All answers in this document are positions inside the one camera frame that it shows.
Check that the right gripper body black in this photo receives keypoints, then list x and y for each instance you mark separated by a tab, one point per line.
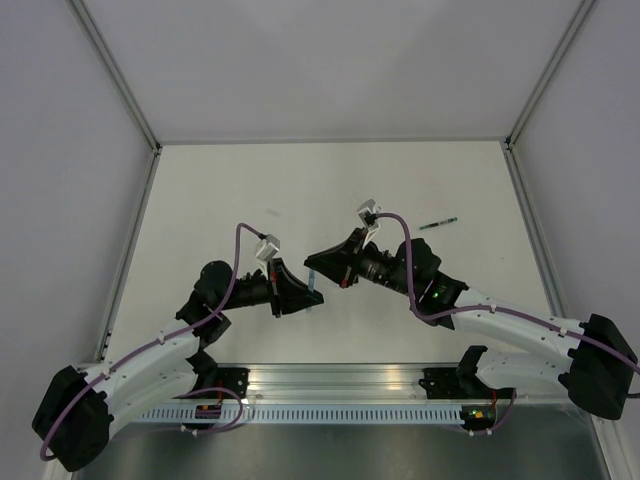
349	267

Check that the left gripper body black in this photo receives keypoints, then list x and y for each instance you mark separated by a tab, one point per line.
276	288

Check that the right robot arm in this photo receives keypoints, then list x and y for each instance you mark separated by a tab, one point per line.
590	360

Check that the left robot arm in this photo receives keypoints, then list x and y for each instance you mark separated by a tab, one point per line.
84	407

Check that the green refill pen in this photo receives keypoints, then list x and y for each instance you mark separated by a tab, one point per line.
437	224

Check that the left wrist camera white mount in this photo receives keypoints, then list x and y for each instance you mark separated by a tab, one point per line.
267	248

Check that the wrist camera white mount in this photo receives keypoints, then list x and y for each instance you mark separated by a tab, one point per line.
267	248
368	213

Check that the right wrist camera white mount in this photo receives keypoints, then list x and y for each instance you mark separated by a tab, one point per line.
368	213

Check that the aluminium mounting rail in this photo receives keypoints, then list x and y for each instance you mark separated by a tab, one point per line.
333	382

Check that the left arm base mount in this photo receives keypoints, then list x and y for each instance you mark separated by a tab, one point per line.
210	374

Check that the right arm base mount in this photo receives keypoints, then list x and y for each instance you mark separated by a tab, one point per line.
450	382

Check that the white slotted cable duct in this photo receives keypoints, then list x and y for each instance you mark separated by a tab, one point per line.
350	414

